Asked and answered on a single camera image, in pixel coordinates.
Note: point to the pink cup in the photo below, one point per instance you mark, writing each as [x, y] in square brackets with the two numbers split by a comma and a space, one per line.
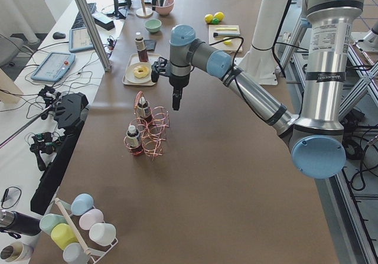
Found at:
[91, 217]

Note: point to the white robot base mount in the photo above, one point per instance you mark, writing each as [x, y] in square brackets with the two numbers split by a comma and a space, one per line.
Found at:
[259, 63]

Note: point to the pink bowl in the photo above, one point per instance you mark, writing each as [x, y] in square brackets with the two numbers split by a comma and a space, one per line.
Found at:
[166, 8]

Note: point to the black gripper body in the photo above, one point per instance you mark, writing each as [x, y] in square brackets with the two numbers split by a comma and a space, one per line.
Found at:
[178, 82]

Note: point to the half lemon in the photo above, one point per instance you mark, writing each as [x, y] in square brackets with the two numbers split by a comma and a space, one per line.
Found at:
[227, 41]

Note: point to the yellow lemon upper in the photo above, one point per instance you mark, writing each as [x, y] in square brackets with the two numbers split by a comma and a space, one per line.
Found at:
[219, 15]

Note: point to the white round plate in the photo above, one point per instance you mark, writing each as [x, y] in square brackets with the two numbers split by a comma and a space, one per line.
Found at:
[131, 78]

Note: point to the green lime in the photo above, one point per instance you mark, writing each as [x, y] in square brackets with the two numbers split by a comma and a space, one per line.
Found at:
[215, 21]

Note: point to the green cup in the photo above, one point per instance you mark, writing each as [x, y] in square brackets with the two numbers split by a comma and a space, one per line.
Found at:
[50, 221]

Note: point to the wooden cutting board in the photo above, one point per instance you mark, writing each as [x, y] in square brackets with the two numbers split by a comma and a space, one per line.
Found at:
[218, 42]

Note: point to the teach pendant tablet far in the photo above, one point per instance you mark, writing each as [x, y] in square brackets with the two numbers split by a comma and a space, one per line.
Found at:
[79, 40]

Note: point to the beige rabbit serving tray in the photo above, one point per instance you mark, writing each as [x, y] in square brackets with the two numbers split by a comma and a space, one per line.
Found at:
[152, 57]

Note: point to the folded grey cloth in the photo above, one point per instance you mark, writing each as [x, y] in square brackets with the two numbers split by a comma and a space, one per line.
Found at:
[150, 44]

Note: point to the mint green bowl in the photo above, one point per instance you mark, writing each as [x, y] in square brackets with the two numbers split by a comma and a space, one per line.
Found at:
[153, 25]

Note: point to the grey cup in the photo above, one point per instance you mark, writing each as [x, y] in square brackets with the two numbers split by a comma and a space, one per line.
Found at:
[74, 254]

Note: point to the yellow cup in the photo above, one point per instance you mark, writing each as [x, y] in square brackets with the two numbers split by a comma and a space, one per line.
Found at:
[62, 235]

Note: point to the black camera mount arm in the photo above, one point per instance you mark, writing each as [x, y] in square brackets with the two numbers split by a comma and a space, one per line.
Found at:
[53, 156]

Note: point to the yellow lemon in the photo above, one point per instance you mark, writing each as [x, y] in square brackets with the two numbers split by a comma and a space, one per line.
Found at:
[208, 18]
[219, 15]

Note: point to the blue cup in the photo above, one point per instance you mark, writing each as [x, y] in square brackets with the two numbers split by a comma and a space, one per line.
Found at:
[81, 204]

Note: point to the yellow plastic knife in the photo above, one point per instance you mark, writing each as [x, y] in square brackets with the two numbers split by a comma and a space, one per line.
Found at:
[226, 29]

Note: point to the tea bottle front right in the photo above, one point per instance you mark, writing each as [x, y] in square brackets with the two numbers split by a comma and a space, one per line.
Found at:
[134, 141]

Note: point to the wooden stand with round base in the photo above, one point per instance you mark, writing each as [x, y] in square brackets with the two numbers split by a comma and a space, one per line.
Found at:
[144, 12]

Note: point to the steel muddler black tip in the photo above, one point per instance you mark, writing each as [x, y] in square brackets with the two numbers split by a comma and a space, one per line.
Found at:
[225, 34]

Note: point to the black keyboard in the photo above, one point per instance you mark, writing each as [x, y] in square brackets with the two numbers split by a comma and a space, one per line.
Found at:
[79, 22]

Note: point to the black computer mouse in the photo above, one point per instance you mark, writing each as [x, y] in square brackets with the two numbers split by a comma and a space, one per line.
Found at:
[59, 35]

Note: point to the glazed ring donut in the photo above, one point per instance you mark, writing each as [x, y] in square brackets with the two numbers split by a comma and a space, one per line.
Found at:
[140, 71]

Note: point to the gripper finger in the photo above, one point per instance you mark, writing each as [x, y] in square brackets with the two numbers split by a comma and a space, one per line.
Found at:
[176, 98]
[154, 76]

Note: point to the teach pendant tablet near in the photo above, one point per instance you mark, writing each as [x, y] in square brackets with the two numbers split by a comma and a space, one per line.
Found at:
[54, 67]

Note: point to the aluminium frame post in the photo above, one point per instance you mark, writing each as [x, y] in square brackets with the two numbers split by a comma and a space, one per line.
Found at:
[93, 33]

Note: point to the teach pendant tablet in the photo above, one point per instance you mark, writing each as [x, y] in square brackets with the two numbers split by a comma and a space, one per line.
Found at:
[54, 67]
[79, 40]

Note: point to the black thermos flask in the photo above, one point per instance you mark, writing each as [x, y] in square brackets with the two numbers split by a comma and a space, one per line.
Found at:
[16, 224]

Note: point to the white cup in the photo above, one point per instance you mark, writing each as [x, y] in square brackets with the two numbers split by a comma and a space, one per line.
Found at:
[102, 233]

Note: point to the paper cup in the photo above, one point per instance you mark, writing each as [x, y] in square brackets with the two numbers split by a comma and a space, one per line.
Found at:
[16, 251]

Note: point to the yellow lemon lower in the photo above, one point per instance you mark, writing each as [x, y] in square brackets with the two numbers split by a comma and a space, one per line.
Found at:
[208, 18]

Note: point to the tea bottle front left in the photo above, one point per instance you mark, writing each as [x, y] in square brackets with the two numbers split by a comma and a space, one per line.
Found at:
[143, 110]

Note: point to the tea bottle of rack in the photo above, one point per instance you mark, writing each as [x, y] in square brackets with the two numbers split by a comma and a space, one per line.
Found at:
[141, 48]

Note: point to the copper wire bottle rack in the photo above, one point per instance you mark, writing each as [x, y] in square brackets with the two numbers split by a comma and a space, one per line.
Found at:
[154, 134]

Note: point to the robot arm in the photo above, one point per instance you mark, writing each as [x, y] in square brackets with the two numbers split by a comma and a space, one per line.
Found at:
[314, 136]

